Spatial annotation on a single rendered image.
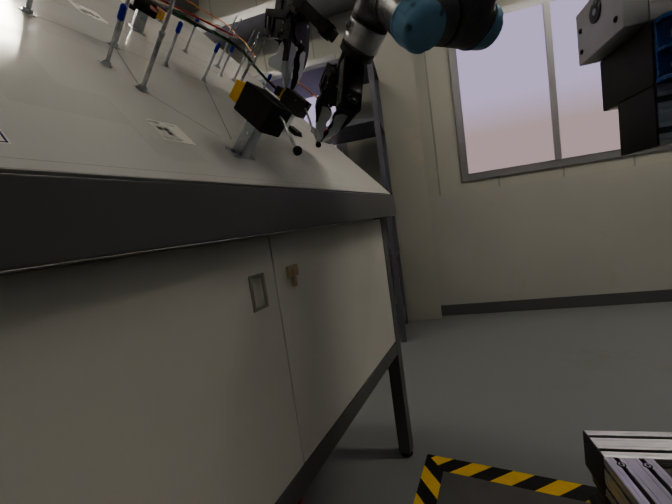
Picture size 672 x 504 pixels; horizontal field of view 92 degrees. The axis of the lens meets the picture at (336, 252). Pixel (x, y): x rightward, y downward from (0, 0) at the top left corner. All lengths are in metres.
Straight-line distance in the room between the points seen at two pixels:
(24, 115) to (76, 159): 0.06
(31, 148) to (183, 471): 0.35
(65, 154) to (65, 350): 0.16
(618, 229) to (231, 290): 2.63
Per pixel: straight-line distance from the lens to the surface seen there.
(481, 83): 2.70
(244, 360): 0.49
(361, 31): 0.73
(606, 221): 2.81
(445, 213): 2.53
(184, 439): 0.45
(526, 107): 2.70
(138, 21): 0.96
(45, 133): 0.39
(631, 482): 0.96
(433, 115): 2.63
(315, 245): 0.65
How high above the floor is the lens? 0.80
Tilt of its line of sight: 5 degrees down
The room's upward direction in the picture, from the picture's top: 8 degrees counter-clockwise
